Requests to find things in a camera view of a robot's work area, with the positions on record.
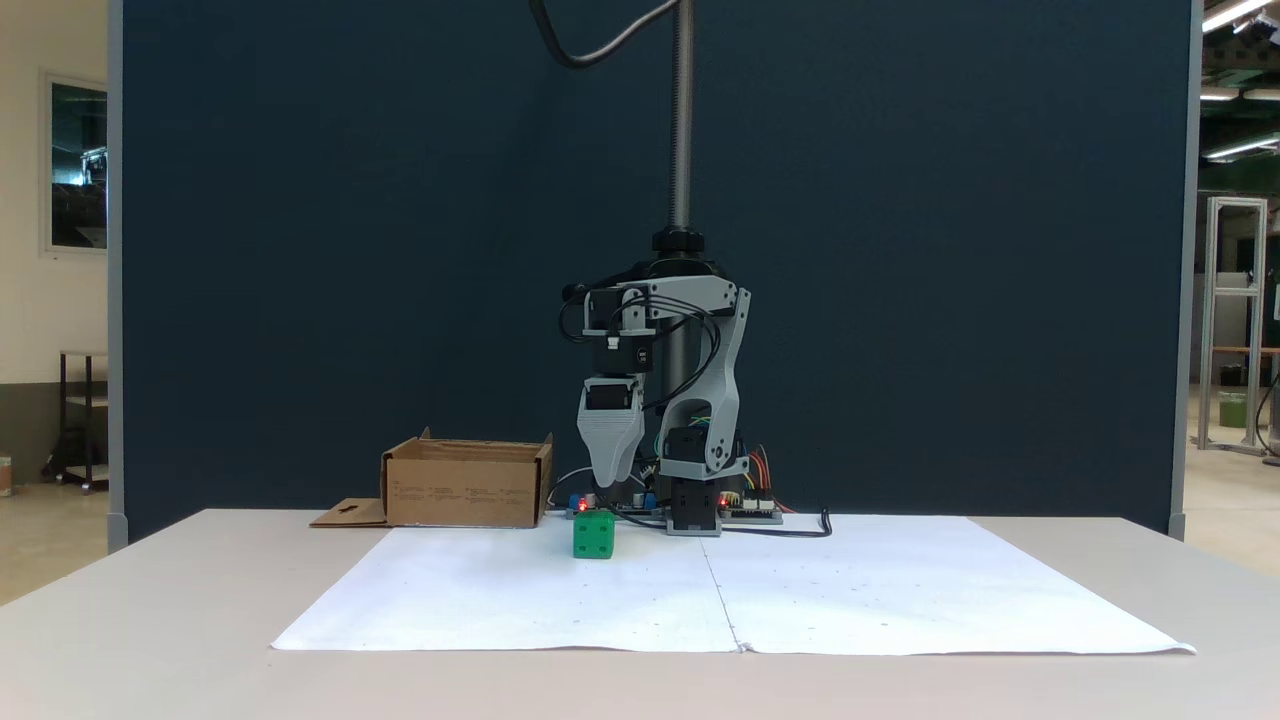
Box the aluminium profile frame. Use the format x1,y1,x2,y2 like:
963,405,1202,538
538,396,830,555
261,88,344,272
1196,195,1271,458

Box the metal camera stand pole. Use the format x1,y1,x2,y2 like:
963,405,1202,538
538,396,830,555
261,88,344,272
650,0,709,401

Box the framed wall window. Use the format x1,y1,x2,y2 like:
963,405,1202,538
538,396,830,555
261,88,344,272
40,69,109,257

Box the black elbow motor cable loop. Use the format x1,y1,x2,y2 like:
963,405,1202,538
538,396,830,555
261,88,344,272
640,295,723,413

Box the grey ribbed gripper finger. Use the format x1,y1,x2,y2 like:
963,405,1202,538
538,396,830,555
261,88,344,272
577,408,647,489

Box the dark blue partition panel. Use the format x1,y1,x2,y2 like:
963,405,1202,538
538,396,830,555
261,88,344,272
107,0,1202,546

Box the black shelf cart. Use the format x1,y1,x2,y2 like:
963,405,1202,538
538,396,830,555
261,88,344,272
42,349,109,493

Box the brown cardboard box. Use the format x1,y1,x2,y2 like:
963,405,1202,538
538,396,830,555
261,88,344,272
309,427,555,530

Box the black gripper motor cable loop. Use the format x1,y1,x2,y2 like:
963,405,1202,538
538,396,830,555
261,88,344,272
557,283,601,346

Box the dark blue circuit board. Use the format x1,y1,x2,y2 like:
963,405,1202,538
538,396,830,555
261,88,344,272
563,490,663,518

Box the orange wire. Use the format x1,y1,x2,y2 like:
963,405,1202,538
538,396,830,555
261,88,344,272
744,446,793,513

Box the green dice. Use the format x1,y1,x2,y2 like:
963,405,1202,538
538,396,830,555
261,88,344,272
573,509,617,560

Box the circuit board with coloured wires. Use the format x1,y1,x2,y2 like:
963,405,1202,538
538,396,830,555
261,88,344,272
718,492,785,525

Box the white paper sheet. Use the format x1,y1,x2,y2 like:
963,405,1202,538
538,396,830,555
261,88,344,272
271,524,743,654
700,514,1197,657

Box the grey camera cable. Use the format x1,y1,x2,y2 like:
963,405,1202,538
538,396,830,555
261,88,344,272
529,0,683,70

